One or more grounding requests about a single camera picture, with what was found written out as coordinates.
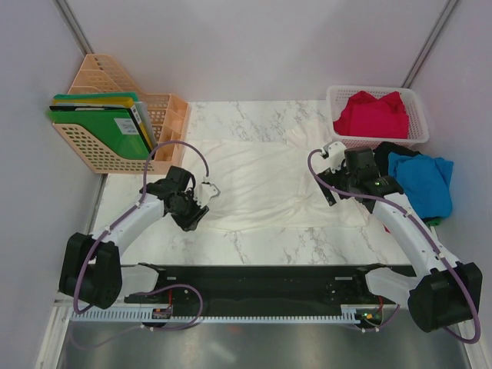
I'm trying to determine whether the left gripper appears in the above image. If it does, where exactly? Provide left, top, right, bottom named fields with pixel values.
left=169, top=190, right=209, bottom=233

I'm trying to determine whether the white t shirt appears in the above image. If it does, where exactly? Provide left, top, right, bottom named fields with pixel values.
left=182, top=122, right=369, bottom=231

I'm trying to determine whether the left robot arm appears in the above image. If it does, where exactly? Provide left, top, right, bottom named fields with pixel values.
left=58, top=166, right=220, bottom=309

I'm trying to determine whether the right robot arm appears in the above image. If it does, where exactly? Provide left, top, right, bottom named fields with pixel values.
left=307, top=141, right=483, bottom=344

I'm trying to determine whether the black t shirt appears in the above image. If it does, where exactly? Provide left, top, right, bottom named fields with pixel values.
left=373, top=141, right=421, bottom=177

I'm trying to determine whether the red t shirt in basket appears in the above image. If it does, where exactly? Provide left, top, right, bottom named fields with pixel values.
left=334, top=91, right=410, bottom=139

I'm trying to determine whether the blue t shirt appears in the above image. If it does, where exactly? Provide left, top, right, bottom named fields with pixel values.
left=388, top=153, right=454, bottom=219

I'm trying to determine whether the white plastic basket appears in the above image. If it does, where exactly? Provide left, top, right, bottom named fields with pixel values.
left=326, top=85, right=429, bottom=148

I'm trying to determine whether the peach plastic file organizer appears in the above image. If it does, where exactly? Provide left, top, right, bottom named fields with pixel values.
left=48, top=54, right=190, bottom=175

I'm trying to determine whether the green file folder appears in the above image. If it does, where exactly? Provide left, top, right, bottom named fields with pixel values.
left=48, top=91, right=155, bottom=160

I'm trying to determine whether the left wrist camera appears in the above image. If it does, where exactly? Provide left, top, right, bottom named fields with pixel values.
left=194, top=182, right=221, bottom=207

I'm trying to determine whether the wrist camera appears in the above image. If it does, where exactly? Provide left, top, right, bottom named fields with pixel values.
left=321, top=141, right=347, bottom=173
left=194, top=182, right=221, bottom=207

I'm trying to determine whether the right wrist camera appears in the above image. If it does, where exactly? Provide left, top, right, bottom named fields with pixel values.
left=321, top=141, right=347, bottom=173

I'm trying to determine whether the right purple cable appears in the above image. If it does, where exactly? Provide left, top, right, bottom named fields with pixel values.
left=307, top=148, right=482, bottom=344

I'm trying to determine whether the purple cable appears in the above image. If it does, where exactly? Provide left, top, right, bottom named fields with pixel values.
left=71, top=140, right=211, bottom=351
left=307, top=148, right=482, bottom=344

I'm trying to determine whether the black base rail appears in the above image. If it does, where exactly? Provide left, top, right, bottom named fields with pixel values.
left=122, top=264, right=418, bottom=317

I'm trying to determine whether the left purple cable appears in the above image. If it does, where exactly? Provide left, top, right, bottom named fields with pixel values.
left=71, top=140, right=211, bottom=351

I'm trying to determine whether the white slotted cable duct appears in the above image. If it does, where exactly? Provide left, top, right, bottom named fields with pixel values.
left=68, top=306, right=371, bottom=324

